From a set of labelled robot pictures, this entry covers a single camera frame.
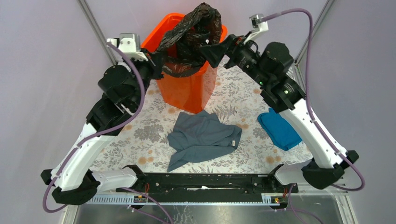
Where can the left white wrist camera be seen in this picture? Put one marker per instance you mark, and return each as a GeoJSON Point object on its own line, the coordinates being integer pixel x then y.
{"type": "Point", "coordinates": [130, 45]}

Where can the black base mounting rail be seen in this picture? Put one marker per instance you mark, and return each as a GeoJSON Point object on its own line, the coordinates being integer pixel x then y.
{"type": "Point", "coordinates": [207, 188]}

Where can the black plastic trash bag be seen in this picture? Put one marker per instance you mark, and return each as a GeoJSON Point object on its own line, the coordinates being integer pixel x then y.
{"type": "Point", "coordinates": [200, 27]}

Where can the orange plastic trash bin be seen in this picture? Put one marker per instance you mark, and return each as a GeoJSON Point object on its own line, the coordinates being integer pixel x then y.
{"type": "Point", "coordinates": [187, 93]}

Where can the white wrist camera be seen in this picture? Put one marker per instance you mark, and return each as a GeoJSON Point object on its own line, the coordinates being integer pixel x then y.
{"type": "Point", "coordinates": [130, 45]}
{"type": "Point", "coordinates": [259, 26]}

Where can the grey-blue cloth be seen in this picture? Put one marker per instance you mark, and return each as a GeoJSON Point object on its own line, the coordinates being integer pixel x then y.
{"type": "Point", "coordinates": [201, 137]}

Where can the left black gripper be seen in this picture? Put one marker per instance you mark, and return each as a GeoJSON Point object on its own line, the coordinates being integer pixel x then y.
{"type": "Point", "coordinates": [155, 63]}

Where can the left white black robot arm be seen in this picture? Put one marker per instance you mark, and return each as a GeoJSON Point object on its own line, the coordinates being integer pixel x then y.
{"type": "Point", "coordinates": [72, 182]}

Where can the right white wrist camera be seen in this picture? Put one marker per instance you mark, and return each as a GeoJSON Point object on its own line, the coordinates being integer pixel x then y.
{"type": "Point", "coordinates": [259, 26]}

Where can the teal blue cloth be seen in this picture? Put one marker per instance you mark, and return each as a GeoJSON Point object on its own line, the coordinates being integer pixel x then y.
{"type": "Point", "coordinates": [282, 134]}

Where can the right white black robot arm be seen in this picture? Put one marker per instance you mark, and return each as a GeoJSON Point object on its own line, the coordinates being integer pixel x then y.
{"type": "Point", "coordinates": [286, 97]}

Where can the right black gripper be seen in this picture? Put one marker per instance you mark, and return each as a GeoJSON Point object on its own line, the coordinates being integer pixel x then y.
{"type": "Point", "coordinates": [214, 53]}

